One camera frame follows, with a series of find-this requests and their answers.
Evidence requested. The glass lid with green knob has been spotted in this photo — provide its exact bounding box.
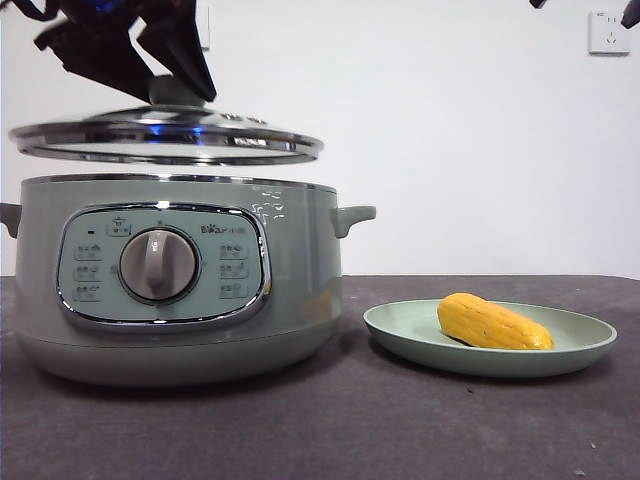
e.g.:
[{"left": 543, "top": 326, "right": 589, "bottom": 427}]
[{"left": 8, "top": 74, "right": 326, "bottom": 168}]

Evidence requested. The yellow corn cob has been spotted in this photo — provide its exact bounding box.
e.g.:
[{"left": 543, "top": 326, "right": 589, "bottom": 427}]
[{"left": 436, "top": 292, "right": 556, "bottom": 353}]

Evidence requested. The pale green electric steamer pot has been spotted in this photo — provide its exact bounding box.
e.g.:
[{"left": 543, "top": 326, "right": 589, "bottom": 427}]
[{"left": 0, "top": 173, "right": 378, "bottom": 388}]

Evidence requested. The pale green round plate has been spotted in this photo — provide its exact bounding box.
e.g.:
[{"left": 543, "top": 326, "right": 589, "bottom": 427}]
[{"left": 363, "top": 298, "right": 619, "bottom": 378}]

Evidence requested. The white wall socket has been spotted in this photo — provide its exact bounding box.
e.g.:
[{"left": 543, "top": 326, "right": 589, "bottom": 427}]
[
  {"left": 198, "top": 3, "right": 212, "bottom": 52},
  {"left": 588, "top": 9, "right": 632, "bottom": 56}
]

